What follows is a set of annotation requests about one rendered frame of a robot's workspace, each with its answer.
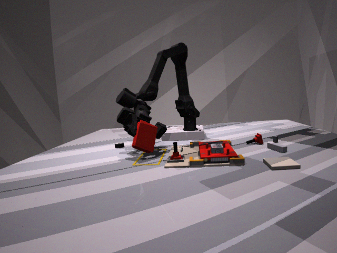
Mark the black short cylinder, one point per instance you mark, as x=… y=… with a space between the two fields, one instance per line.
x=119 y=145

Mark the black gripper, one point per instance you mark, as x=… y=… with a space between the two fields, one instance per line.
x=130 y=118

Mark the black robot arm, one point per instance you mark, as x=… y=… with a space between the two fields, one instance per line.
x=184 y=105

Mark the cream flat slab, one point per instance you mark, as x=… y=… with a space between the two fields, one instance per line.
x=281 y=163

